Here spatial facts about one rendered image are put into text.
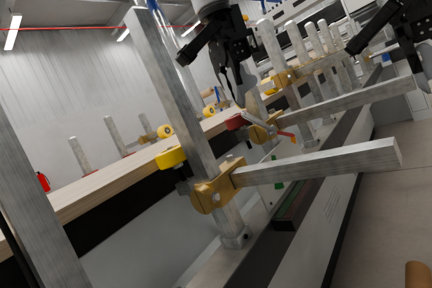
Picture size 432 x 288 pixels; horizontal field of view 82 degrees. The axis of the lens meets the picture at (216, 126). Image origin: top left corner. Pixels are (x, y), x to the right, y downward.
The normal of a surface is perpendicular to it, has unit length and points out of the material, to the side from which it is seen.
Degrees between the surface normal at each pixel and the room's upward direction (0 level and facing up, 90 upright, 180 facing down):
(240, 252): 0
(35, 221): 90
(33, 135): 90
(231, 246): 90
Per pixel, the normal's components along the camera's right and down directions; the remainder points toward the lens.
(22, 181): 0.71, -0.26
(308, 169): -0.58, 0.31
